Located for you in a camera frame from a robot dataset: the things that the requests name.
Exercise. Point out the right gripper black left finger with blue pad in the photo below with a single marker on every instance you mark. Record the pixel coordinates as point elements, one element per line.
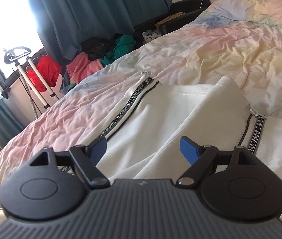
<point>52,184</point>

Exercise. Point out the pink clothing pile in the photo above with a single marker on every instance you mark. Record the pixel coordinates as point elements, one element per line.
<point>82,67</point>

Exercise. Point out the cardboard box on armchair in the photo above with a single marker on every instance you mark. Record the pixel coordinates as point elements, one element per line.
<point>169,18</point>

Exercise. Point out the black armchair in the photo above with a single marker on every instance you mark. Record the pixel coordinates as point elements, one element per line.
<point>192,9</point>

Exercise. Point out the black clothing pile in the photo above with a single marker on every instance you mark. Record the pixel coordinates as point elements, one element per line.
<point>97,47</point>

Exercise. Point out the red garment on stand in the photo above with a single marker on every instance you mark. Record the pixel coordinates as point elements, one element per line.
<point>49,70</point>

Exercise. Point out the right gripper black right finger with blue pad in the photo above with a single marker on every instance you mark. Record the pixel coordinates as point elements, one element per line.
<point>235,184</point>

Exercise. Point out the pastel tie-dye bed sheet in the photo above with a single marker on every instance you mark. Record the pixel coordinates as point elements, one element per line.
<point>241,39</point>

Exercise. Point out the green clothing item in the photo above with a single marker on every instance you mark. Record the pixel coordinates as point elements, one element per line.
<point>122,46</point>

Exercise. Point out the white zip-up jacket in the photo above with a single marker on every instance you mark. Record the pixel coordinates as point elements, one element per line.
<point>143,162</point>

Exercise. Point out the teal curtain right of window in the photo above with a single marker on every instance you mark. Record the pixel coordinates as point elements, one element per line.
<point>63,25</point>

